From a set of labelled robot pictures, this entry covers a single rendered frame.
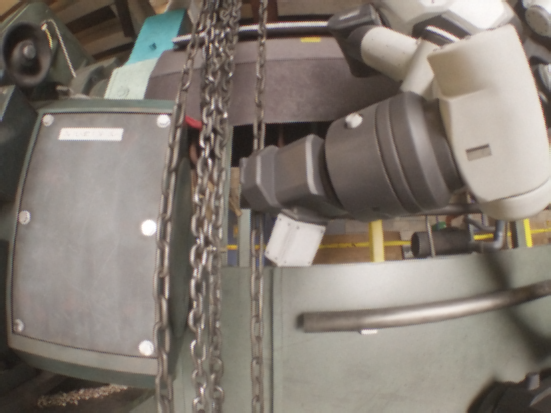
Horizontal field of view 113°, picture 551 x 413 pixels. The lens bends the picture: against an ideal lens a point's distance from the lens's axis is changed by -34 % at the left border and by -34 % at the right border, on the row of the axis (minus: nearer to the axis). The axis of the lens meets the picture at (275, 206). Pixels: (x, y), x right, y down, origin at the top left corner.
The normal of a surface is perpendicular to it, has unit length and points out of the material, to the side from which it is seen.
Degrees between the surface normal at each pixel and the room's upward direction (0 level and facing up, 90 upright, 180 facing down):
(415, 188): 144
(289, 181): 90
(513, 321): 90
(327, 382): 90
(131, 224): 90
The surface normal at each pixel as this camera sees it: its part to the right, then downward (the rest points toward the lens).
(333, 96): -0.09, -0.25
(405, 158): -0.67, 0.24
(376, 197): -0.44, 0.67
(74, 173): 0.25, -0.24
